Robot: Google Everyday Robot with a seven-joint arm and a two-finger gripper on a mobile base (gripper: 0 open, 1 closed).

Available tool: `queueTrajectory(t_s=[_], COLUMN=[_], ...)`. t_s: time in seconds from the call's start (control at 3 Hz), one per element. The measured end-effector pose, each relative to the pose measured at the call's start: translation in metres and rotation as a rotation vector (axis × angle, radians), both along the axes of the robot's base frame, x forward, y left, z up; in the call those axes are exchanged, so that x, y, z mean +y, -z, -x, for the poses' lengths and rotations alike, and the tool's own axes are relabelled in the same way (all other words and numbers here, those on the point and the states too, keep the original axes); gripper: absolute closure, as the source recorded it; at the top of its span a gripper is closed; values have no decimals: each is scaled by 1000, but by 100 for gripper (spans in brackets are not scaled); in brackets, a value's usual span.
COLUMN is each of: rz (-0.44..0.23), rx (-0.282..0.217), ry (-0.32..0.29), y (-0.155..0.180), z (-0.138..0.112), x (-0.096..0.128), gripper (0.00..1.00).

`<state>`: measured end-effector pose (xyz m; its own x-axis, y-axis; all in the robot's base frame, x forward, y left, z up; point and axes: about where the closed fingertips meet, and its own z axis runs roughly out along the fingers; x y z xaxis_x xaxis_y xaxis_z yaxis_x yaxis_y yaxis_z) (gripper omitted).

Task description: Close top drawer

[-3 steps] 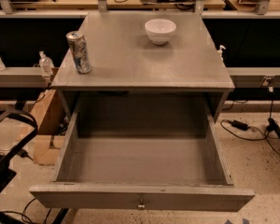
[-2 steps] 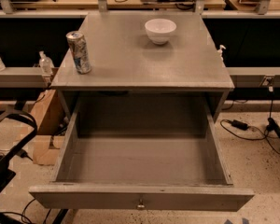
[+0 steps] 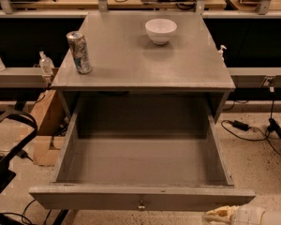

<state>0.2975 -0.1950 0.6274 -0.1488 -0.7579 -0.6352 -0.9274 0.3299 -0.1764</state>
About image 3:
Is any grey top drawer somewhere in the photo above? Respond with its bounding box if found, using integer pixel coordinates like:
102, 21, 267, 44
30, 96, 255, 211

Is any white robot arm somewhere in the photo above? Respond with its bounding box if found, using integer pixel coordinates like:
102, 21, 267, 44
202, 204, 281, 225

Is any metal drawer knob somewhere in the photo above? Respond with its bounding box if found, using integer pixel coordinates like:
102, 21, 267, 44
137, 200, 146, 211

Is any black power adapter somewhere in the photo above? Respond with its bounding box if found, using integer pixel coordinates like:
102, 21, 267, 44
232, 120, 249, 131

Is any small white pump bottle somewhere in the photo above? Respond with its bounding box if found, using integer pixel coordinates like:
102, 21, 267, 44
218, 45, 227, 61

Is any grey wooden cabinet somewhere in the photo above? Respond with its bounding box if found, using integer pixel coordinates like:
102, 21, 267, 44
52, 10, 235, 117

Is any brown cardboard box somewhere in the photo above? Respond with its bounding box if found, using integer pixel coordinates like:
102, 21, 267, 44
31, 90, 65, 166

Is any white ceramic bowl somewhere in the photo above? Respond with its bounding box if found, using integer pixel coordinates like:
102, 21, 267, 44
145, 19, 177, 45

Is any black office chair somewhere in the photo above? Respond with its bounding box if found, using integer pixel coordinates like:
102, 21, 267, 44
0, 110, 38, 204

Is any silver blue drink can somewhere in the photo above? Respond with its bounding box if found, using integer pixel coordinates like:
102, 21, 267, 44
67, 31, 91, 74

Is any clear sanitizer pump bottle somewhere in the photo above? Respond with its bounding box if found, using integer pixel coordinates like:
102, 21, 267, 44
39, 51, 53, 75

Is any black floor cable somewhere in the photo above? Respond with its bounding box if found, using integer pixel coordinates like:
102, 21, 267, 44
220, 84, 281, 156

